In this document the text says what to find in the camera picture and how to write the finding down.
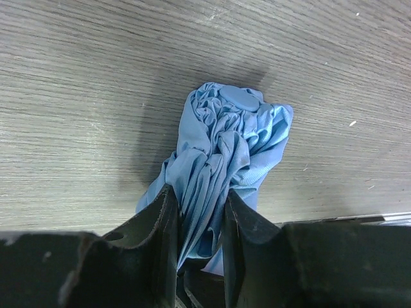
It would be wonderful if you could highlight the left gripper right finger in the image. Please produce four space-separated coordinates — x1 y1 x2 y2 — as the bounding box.
223 191 410 307

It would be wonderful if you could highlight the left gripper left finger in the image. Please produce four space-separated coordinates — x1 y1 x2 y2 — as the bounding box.
1 185 178 307

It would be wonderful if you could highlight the light blue folding umbrella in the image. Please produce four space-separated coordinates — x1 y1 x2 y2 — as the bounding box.
137 82 293 275

